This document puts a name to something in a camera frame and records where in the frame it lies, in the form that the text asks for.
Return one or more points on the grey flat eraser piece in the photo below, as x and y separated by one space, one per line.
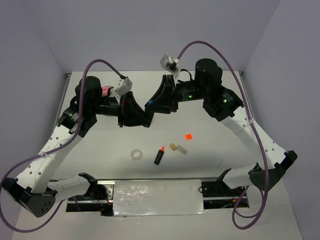
181 149

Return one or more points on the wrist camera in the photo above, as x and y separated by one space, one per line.
124 86
171 65

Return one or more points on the pink marker pack bottle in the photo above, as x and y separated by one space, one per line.
106 91

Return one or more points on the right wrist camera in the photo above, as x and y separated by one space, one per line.
171 65

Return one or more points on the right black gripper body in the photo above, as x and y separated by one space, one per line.
175 96

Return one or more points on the tan small eraser block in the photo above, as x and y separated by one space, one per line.
173 146

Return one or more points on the clear tape roll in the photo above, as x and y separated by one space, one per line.
136 154

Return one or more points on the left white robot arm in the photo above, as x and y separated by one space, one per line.
34 188

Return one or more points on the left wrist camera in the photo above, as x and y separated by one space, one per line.
124 86

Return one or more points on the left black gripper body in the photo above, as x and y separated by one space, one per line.
122 109

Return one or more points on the orange highlighter cap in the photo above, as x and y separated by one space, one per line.
188 136

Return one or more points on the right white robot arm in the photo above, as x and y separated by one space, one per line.
226 107

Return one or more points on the black orange-tip highlighter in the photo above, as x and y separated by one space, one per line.
159 156

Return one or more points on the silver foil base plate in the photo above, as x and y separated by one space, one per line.
155 197

